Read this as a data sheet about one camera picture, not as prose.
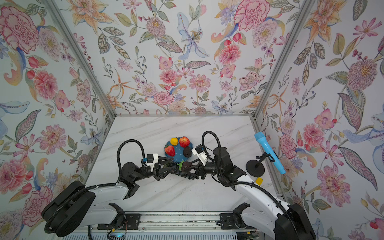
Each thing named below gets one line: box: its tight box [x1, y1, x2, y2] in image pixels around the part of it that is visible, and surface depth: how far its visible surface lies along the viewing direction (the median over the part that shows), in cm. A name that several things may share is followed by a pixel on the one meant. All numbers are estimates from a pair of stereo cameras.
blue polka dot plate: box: [164, 136, 194, 163], surface depth 100 cm
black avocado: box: [183, 146, 192, 158], surface depth 96 cm
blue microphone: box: [254, 131, 286, 175], surface depth 76 cm
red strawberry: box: [164, 144, 176, 157], surface depth 97 cm
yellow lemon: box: [170, 137, 179, 146], surface depth 103 cm
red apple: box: [179, 136, 191, 148], surface depth 100 cm
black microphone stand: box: [245, 152, 276, 177], surface depth 92 cm
